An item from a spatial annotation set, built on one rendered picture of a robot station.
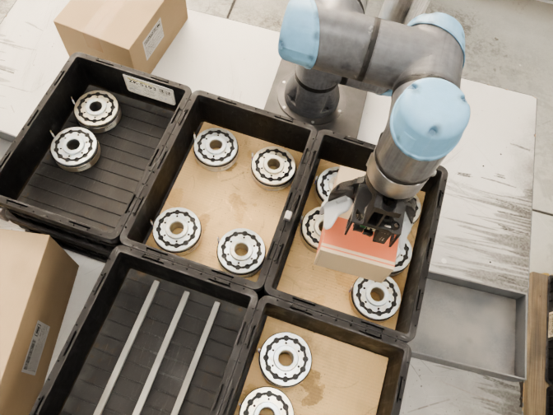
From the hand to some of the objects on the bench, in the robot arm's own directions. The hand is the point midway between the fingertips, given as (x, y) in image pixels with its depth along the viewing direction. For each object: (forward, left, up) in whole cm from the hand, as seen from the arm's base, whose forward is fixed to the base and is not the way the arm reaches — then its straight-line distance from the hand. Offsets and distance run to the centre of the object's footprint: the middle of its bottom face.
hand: (363, 220), depth 83 cm
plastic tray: (-1, +34, -39) cm, 52 cm away
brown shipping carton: (-61, -70, -38) cm, 100 cm away
